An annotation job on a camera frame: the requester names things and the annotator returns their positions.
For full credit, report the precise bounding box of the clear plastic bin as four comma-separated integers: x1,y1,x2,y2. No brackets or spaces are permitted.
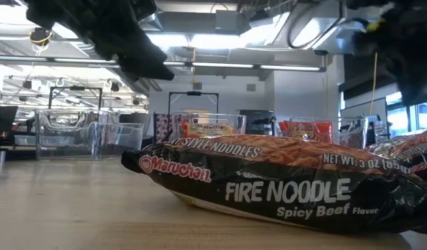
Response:
34,108,145,161
278,116,369,150
169,112,248,142

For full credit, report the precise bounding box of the long ceiling light strip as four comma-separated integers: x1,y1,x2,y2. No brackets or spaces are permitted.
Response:
0,55,327,73

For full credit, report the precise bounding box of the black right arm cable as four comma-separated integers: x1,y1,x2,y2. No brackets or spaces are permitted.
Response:
287,6,349,49

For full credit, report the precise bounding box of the yellow extension cord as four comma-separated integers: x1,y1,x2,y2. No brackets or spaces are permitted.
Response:
369,51,379,116

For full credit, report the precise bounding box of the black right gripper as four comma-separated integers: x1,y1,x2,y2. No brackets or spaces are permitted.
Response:
353,3,427,107

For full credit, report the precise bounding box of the black cabinet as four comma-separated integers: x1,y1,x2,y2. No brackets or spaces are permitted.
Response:
239,109,277,137

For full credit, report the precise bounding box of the yellow tape tag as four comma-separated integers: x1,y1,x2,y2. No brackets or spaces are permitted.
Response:
367,19,386,33

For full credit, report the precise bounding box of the yellow Maruchan ramen packet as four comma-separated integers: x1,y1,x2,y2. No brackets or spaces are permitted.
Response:
181,119,235,138

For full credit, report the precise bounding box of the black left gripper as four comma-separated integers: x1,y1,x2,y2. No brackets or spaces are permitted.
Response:
25,0,175,81

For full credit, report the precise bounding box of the black ceiling cable reel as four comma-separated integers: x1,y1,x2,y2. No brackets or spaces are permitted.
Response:
28,26,53,48

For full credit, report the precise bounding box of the black stand frame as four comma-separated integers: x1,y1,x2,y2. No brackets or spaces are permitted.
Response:
48,85,103,111
167,90,220,115

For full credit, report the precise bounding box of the large silver rectangular duct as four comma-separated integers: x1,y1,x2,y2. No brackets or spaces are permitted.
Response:
240,0,384,56

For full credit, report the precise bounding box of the black white patterned cloth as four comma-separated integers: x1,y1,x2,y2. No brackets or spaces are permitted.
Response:
153,112,183,144

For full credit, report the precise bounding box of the black Fire Noodle packet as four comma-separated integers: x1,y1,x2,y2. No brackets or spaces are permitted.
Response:
365,127,427,181
121,133,427,237

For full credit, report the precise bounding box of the black monitor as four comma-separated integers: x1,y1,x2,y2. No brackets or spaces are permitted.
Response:
0,106,19,147

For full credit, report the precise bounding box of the bright ceiling light panel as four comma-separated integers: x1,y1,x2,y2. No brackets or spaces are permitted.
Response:
146,33,244,50

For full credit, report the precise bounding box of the glass window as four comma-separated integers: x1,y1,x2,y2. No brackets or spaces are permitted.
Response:
386,90,427,135

